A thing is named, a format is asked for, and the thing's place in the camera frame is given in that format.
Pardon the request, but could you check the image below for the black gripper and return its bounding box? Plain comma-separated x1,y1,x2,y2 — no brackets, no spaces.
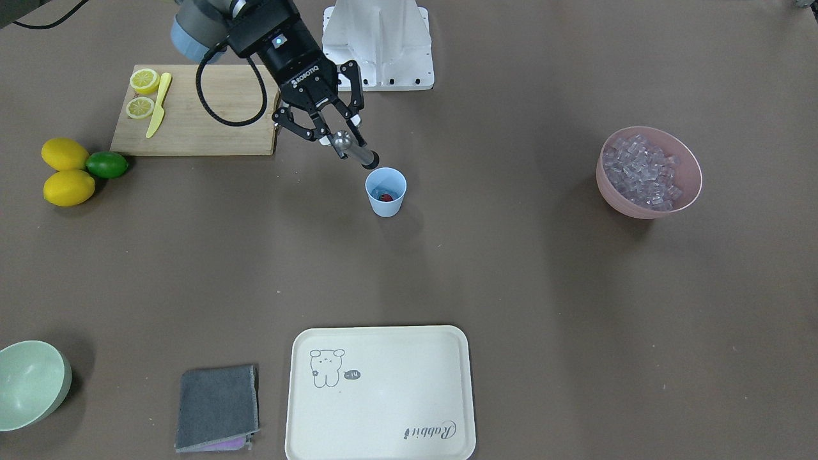
227,1,367,148

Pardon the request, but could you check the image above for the steel muddler black tip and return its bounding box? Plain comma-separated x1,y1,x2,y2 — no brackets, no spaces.
331,130,380,170

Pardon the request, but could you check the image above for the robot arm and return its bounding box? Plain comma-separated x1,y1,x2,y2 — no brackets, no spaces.
171,1,366,148

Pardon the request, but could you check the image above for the light blue cup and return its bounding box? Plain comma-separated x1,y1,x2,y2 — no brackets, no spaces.
364,168,407,217

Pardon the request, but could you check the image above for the clear ice cubes pile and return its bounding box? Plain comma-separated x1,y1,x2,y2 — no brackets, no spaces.
602,134,683,211

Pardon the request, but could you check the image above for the wooden cutting board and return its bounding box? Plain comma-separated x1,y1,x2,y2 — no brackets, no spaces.
110,64,279,157

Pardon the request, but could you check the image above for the yellow plastic knife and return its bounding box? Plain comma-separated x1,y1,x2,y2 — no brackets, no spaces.
145,72,173,139

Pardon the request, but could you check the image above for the upper lemon slice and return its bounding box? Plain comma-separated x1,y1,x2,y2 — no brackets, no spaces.
129,68,160,95

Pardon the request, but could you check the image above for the lemon slice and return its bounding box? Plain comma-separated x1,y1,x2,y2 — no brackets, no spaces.
125,96,155,119
129,68,160,95

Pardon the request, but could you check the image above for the lower lemon slice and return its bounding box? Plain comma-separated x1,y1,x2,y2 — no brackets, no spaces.
125,96,155,119

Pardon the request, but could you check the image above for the green lime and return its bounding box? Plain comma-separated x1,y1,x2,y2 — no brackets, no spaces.
85,151,130,180

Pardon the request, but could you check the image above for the upper yellow lemon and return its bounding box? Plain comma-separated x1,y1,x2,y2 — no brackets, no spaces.
41,137,89,171

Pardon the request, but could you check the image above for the yellow lemon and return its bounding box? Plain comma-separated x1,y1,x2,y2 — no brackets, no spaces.
43,169,96,207
41,137,89,171

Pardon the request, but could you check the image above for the lower yellow lemon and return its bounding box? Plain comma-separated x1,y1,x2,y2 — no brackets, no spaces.
43,169,96,207

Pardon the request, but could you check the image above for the cream rabbit tray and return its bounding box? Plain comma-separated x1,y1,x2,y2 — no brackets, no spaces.
284,325,477,459

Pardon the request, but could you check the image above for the grey folded cloth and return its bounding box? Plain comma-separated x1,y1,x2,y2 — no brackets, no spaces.
174,364,259,454

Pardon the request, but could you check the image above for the pink bowl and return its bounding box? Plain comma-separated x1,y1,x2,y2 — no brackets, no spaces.
596,126,703,220

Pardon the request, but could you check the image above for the green bowl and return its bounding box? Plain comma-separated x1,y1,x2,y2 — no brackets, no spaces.
1,340,72,432

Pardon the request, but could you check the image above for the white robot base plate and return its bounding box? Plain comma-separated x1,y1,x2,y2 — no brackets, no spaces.
321,1,435,91

